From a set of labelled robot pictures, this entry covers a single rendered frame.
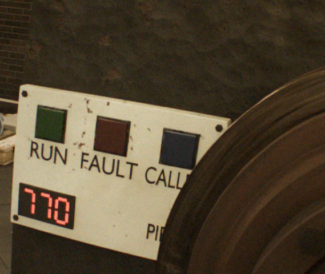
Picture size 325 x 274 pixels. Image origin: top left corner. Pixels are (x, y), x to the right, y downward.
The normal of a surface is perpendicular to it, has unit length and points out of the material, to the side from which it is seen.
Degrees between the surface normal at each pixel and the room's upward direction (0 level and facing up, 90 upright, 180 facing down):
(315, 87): 90
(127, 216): 90
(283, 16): 90
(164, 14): 90
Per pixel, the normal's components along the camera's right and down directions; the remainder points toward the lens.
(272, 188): -0.72, -0.59
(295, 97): -0.28, 0.16
